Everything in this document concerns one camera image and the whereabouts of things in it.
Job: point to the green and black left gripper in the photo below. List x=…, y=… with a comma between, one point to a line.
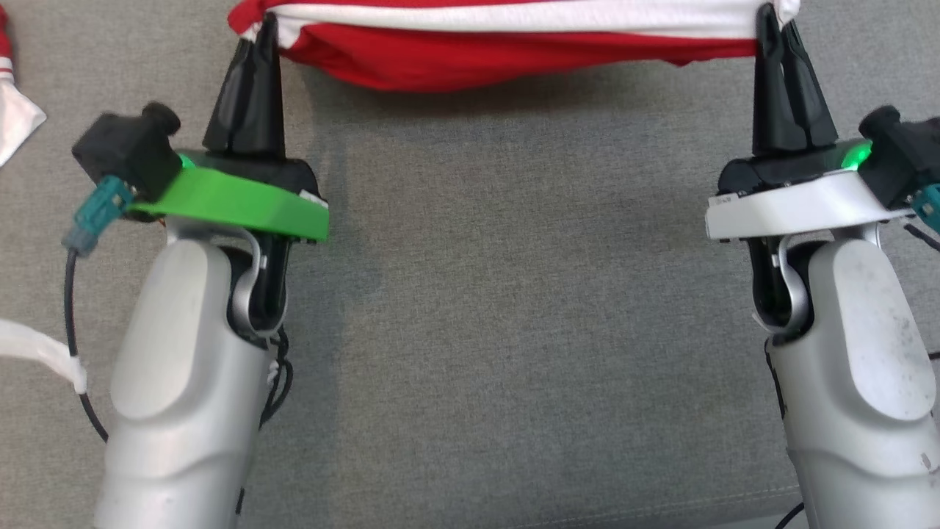
x=235, y=202

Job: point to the teal camera connector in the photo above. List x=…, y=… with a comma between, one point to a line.
x=931, y=209
x=99, y=213

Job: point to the white tape tag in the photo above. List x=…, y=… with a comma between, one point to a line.
x=40, y=349

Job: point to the teal left camera connector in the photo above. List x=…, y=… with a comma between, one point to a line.
x=99, y=213

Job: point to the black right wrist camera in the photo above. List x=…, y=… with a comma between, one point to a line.
x=907, y=150

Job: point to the grey fabric sofa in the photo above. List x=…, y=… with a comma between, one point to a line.
x=514, y=294

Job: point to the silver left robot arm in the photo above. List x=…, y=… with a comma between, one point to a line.
x=176, y=382

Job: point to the white and red garment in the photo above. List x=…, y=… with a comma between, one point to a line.
x=15, y=117

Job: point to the red and white shirt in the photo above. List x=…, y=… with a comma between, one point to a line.
x=477, y=59

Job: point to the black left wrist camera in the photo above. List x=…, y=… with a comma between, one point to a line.
x=128, y=150

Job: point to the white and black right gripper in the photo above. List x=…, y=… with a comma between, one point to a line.
x=793, y=202

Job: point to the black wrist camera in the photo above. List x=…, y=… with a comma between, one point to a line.
x=128, y=150
x=907, y=150

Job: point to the teal right camera connector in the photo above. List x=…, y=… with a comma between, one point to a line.
x=931, y=209

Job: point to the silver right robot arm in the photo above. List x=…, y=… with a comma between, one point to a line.
x=859, y=367

